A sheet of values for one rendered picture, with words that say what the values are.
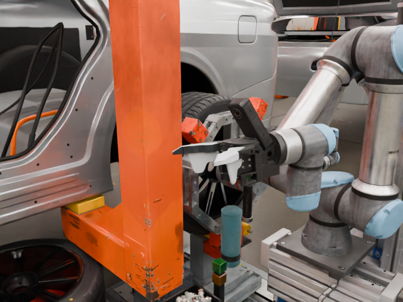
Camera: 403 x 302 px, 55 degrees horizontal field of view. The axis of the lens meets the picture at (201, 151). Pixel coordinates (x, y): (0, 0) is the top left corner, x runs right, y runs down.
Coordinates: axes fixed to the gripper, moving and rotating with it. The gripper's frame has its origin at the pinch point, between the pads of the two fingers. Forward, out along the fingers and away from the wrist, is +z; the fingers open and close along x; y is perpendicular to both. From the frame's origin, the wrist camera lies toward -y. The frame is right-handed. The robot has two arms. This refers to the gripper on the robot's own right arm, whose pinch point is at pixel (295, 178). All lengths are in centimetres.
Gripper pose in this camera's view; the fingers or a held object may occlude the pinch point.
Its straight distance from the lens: 177.0
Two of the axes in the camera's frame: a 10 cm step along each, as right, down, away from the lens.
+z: -7.0, 2.1, -6.8
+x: 7.1, 2.0, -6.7
